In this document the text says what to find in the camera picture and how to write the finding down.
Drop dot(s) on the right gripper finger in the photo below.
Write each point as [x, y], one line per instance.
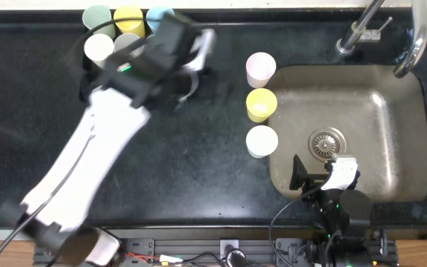
[298, 174]
[356, 178]

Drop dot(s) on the grey cup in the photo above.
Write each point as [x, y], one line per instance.
[124, 41]

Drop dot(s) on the mounting rail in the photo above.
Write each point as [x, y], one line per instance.
[191, 248]

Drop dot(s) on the steel sink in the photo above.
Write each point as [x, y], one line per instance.
[384, 130]

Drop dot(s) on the blue cup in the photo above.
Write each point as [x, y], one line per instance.
[154, 16]

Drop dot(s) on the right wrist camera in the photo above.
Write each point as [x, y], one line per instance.
[342, 172]

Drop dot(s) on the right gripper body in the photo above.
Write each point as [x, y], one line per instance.
[316, 181]

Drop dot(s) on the pink cup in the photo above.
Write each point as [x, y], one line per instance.
[260, 68]

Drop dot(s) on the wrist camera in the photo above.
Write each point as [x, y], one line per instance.
[342, 172]
[200, 52]

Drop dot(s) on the yellow cup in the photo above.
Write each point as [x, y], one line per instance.
[261, 104]
[128, 18]

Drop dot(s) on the green cup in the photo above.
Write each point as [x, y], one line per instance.
[96, 18]

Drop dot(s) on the white cup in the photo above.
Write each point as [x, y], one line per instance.
[261, 141]
[98, 47]

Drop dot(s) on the black tray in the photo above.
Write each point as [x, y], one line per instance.
[86, 79]

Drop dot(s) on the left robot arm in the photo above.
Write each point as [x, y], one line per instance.
[98, 141]

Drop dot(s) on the steel tap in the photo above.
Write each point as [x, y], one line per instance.
[419, 44]

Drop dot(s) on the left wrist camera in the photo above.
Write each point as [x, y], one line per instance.
[200, 52]

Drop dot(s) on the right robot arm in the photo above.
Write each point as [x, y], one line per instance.
[347, 215]

